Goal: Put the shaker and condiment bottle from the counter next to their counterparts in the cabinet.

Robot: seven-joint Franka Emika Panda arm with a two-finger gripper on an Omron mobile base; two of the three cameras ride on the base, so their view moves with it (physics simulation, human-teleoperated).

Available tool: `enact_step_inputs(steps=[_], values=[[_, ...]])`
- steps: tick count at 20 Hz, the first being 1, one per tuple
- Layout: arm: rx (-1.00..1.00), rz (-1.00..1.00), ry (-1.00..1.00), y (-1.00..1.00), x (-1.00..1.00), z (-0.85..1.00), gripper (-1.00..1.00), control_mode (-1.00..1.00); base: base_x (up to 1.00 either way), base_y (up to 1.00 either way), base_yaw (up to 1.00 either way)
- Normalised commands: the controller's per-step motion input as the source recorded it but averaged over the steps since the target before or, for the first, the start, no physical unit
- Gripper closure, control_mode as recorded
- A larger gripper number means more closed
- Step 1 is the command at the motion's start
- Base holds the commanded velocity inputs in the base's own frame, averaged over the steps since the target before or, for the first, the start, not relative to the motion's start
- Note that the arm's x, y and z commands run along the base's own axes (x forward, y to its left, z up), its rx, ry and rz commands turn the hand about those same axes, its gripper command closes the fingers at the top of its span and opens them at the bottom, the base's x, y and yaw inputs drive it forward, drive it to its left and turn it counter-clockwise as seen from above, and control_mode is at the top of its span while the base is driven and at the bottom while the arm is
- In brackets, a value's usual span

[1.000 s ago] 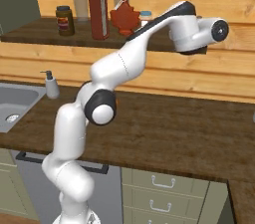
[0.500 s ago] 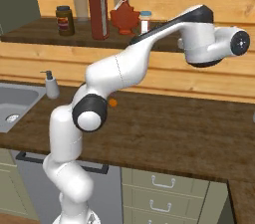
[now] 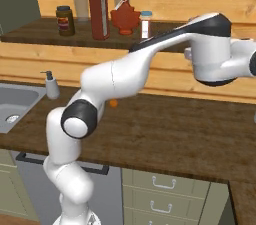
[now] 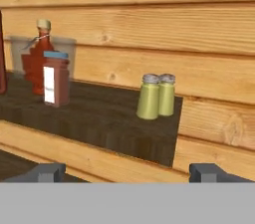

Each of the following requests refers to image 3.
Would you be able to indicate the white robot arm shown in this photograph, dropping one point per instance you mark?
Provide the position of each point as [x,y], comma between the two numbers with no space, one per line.
[110,79]

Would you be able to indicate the small blue-capped shaker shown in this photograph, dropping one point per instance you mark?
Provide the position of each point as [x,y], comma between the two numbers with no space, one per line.
[145,24]

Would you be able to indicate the maple leaf syrup bottle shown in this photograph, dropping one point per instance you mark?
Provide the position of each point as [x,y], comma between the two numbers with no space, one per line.
[125,17]

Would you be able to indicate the dark red sauce bottle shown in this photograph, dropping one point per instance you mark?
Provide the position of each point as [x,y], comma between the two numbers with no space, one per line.
[98,9]

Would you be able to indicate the olive cabinet door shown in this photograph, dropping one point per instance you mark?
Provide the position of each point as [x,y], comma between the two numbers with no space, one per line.
[13,189]

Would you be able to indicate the small orange fruit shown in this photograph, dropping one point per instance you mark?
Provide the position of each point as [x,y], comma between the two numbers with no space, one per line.
[113,103]

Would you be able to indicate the wooden shelf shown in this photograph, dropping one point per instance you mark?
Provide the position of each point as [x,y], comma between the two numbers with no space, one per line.
[86,37]

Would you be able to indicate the grey soap dispenser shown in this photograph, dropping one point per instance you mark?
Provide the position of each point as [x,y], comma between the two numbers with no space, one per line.
[52,87]

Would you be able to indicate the dark brown jar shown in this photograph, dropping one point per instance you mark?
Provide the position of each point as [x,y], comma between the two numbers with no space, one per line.
[65,20]

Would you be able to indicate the olive drawer front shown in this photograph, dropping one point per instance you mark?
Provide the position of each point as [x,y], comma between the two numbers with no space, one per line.
[186,182]
[180,207]
[140,217]

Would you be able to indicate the translucent grey cup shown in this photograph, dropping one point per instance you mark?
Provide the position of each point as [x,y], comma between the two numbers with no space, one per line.
[81,5]

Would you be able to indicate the grey dishwasher door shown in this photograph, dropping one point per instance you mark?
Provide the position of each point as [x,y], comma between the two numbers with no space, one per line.
[110,199]

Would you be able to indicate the grey metal sink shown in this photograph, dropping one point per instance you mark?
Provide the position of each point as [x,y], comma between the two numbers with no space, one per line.
[13,105]

